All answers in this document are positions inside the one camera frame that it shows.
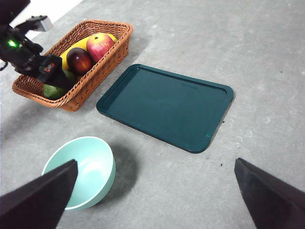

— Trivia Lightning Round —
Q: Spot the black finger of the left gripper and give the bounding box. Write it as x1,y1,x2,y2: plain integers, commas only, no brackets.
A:
42,69,75,91

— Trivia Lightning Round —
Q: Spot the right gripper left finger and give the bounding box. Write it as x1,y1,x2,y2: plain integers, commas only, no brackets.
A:
0,159,79,229

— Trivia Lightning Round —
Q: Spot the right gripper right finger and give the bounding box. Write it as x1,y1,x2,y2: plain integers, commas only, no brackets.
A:
234,157,305,229

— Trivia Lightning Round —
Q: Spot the green avocado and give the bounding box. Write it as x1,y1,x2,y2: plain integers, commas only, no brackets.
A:
42,69,77,101

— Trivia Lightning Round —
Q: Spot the teal ceramic bowl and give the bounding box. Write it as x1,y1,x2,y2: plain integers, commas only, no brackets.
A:
41,136,117,211

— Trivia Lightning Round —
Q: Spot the dark red plum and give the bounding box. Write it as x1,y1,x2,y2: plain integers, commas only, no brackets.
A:
66,47,93,76

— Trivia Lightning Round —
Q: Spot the yellow banana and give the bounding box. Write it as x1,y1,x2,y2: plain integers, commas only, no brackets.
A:
59,33,119,71

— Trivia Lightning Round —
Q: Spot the brown wicker basket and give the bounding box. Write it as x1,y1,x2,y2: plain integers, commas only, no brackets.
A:
11,20,134,113

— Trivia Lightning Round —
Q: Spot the red apple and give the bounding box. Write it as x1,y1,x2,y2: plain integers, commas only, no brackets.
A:
86,33,114,63

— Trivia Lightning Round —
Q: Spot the dark rectangular tray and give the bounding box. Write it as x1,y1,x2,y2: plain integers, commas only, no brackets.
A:
96,63,234,154

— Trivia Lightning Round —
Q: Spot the pale grey camera box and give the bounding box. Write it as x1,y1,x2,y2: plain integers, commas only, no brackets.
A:
39,16,53,32

